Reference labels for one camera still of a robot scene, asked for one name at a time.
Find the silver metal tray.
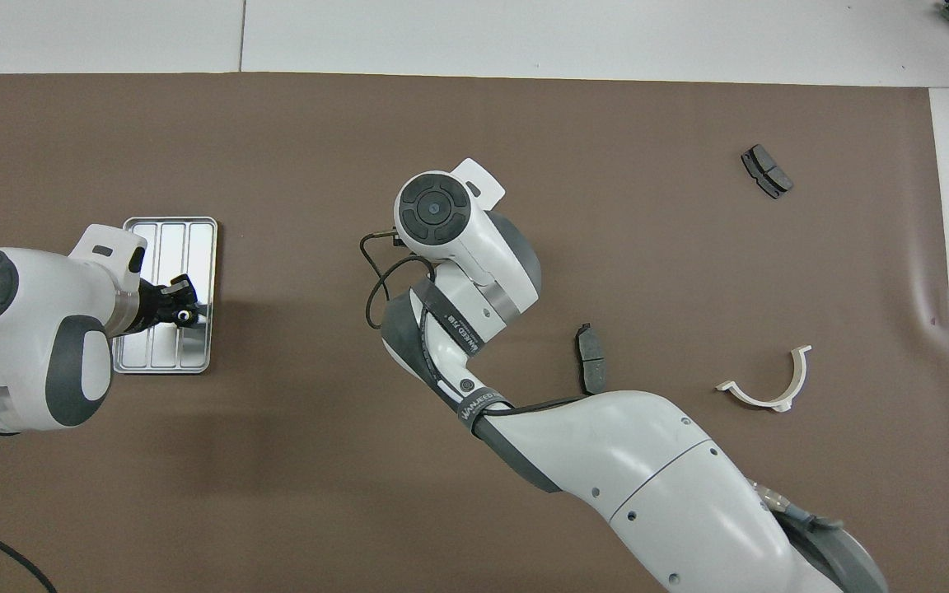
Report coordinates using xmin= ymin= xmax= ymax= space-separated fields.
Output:
xmin=112 ymin=217 xmax=219 ymax=376

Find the grooved dark grey brake pad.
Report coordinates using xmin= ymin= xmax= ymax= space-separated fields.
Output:
xmin=741 ymin=144 xmax=794 ymax=200

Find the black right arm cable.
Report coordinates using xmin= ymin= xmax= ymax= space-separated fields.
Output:
xmin=359 ymin=233 xmax=599 ymax=421

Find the white curved plastic bracket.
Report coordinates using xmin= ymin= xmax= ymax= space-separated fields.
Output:
xmin=715 ymin=345 xmax=813 ymax=413

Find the long dark grey brake pad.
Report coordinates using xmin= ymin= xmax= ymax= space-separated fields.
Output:
xmin=575 ymin=322 xmax=610 ymax=396

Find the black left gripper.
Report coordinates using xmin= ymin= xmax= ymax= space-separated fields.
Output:
xmin=120 ymin=275 xmax=202 ymax=339

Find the brown paper mat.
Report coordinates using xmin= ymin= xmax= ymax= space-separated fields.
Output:
xmin=0 ymin=72 xmax=949 ymax=593

